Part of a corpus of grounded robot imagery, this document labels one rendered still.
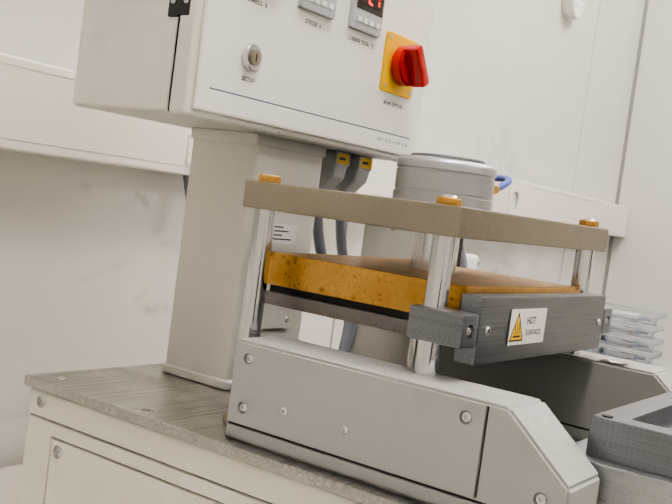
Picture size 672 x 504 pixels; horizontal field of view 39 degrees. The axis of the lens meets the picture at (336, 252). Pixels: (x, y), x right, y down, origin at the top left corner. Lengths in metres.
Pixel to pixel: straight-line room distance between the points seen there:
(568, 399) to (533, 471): 0.29
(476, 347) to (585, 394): 0.23
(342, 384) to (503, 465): 0.12
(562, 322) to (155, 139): 0.64
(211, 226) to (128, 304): 0.47
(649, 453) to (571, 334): 0.19
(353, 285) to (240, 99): 0.18
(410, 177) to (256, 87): 0.14
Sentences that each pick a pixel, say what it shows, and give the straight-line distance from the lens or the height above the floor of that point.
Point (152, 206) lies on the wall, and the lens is 1.30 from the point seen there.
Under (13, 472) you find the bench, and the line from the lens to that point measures 1.17.
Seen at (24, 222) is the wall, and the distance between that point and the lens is 1.15.
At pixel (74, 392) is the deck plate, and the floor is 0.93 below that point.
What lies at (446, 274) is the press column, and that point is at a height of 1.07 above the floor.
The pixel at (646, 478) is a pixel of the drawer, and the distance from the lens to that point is 0.59.
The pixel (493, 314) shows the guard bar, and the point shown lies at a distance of 0.63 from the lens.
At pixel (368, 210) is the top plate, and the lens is 0.63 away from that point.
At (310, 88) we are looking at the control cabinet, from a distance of 0.82.
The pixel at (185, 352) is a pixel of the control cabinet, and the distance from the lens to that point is 0.86.
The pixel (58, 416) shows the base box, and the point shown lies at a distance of 0.79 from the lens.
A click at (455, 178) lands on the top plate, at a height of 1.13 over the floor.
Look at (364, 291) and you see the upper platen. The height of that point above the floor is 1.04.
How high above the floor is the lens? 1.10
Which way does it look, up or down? 3 degrees down
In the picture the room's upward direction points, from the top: 8 degrees clockwise
